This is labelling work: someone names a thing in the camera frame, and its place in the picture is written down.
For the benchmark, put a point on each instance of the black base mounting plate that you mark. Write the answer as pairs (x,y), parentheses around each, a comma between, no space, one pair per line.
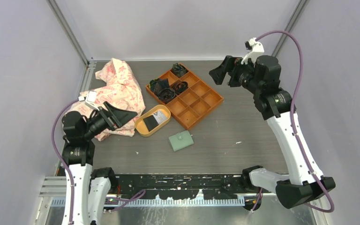
(180,186)

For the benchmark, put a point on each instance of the yellow oval dish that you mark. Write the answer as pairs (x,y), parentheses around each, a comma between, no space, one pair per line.
(140,125)

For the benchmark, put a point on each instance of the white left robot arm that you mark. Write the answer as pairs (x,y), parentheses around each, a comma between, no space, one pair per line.
(82,207)

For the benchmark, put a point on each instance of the dark folded fabric item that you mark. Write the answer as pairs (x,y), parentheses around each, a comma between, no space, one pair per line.
(158,84)

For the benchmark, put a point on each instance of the green card holder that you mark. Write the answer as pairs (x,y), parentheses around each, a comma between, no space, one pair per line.
(180,140)

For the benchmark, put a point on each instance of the black credit card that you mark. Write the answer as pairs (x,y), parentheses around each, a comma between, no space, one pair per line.
(150,123)

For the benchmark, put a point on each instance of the pink patterned cloth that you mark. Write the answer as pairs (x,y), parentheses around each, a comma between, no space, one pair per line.
(121,91)

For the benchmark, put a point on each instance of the white credit card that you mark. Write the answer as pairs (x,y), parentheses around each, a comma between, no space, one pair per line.
(159,116)

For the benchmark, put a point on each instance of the aluminium frame rail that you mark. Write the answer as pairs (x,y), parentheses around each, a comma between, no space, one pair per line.
(112,199)

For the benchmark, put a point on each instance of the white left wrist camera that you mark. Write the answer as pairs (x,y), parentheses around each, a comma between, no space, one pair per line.
(89,100)

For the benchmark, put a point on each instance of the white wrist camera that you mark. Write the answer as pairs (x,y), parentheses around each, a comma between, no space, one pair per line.
(89,100)
(255,48)

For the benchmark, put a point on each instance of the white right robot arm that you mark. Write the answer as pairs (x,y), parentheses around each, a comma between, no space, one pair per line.
(304,182)

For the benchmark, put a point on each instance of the orange compartment tray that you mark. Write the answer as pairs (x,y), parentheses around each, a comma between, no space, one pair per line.
(194,104)

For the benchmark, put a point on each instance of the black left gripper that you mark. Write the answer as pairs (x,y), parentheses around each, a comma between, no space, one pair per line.
(119,116)

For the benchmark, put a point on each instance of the coiled black belt small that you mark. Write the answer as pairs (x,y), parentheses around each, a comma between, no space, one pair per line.
(179,87)

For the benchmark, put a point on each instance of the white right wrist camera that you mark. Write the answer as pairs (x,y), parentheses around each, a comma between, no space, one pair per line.
(255,48)

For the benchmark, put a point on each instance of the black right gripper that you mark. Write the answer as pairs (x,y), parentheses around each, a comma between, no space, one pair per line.
(231,64)

